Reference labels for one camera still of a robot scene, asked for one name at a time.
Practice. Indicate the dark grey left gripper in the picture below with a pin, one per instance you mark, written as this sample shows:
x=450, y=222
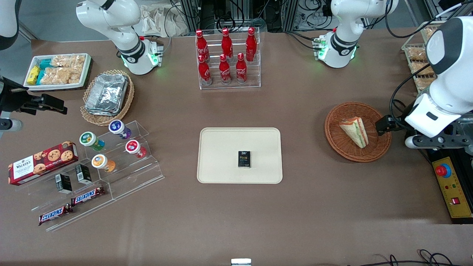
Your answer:
x=401, y=119

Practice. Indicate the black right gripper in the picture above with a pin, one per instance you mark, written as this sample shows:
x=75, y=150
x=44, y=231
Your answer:
x=11, y=99

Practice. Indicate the plastic-wrapped triangle sandwich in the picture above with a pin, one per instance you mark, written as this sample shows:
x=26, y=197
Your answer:
x=355, y=131

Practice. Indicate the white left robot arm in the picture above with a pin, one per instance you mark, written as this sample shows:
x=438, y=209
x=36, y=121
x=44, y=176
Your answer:
x=451, y=66

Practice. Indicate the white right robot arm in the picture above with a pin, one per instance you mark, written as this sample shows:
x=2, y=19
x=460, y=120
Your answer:
x=129, y=40

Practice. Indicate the brown wicker basket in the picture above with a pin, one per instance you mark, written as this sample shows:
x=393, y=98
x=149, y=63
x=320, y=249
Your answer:
x=342, y=144

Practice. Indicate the white rectangular snack tray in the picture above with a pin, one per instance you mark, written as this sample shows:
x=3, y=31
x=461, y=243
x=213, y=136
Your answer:
x=87, y=70

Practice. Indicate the light woven basket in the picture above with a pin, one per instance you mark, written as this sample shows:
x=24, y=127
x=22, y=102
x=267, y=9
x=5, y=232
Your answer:
x=127, y=96

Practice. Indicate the beige plastic tray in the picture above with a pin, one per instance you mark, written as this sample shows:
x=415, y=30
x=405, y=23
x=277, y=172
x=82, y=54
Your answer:
x=221, y=155

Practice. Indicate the teal snack pack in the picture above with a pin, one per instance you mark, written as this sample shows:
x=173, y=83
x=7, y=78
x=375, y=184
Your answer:
x=46, y=64
x=40, y=77

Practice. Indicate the bagged rice cracker pack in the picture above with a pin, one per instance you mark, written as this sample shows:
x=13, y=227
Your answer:
x=68, y=61
x=76, y=75
x=55, y=75

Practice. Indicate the yellow snack pack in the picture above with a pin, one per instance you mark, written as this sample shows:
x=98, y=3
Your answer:
x=33, y=75

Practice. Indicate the green lidded cup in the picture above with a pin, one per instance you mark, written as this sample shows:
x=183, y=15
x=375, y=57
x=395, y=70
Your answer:
x=91, y=141

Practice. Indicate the red Walkers cookie box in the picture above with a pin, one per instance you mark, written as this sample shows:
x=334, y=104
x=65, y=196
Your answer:
x=40, y=164

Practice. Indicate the stack of foil trays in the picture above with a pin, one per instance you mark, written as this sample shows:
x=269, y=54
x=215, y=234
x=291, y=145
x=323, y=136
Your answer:
x=107, y=94

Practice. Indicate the purple lidded cup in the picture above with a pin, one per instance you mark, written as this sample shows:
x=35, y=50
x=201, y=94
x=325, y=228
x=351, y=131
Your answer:
x=119, y=129

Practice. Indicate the black Face tissue pack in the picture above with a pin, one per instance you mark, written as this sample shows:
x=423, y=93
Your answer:
x=63, y=183
x=83, y=173
x=244, y=159

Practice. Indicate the orange lidded cup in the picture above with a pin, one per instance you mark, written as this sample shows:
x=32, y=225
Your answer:
x=102, y=163

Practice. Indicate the yellow emergency stop box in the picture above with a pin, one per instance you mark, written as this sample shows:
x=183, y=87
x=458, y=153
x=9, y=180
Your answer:
x=452, y=184

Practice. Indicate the red lidded cup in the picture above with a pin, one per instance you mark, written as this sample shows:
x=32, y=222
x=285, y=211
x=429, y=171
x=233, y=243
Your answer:
x=135, y=148

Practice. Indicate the Snickers chocolate bar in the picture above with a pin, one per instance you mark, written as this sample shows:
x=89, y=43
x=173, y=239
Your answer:
x=88, y=195
x=55, y=214

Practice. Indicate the clear acrylic stepped display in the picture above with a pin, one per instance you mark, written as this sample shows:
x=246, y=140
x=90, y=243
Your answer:
x=133, y=177

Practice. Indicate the clear acrylic bottle rack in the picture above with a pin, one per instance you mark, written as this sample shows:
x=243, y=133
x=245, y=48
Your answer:
x=255, y=74

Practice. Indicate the crumpled beige cloth bag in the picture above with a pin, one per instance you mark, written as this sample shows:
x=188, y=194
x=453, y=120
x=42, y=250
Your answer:
x=159, y=20

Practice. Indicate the red cola bottle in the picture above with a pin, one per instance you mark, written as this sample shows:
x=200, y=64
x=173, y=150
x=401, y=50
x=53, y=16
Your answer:
x=227, y=44
x=241, y=69
x=224, y=71
x=201, y=46
x=251, y=44
x=204, y=72

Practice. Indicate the small white metal block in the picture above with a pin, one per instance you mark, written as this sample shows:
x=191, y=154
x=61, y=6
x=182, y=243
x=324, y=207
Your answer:
x=241, y=262

